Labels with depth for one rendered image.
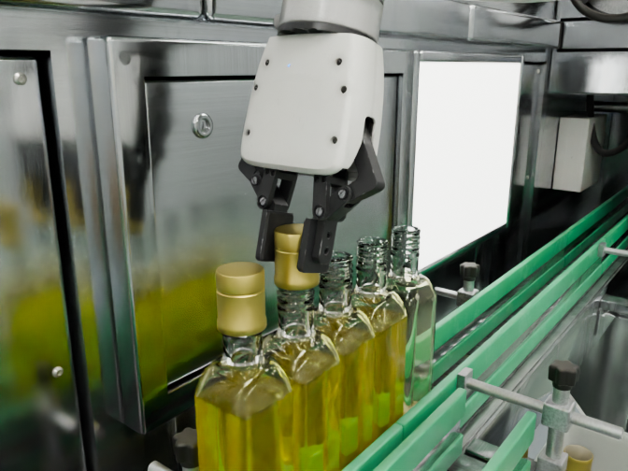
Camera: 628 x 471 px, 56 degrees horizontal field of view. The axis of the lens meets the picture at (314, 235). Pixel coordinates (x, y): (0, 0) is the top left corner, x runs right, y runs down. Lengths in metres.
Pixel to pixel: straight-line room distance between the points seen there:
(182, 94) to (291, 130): 0.13
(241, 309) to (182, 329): 0.17
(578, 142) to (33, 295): 1.33
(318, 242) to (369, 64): 0.13
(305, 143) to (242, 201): 0.18
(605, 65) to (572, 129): 0.21
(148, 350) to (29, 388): 0.10
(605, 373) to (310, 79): 1.28
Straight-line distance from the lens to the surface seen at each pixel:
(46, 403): 0.56
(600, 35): 1.46
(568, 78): 1.47
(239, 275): 0.40
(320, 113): 0.42
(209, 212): 0.56
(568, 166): 1.60
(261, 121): 0.45
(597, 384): 1.61
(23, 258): 0.51
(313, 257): 0.43
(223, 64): 0.55
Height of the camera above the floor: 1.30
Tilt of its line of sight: 16 degrees down
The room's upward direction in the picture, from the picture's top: straight up
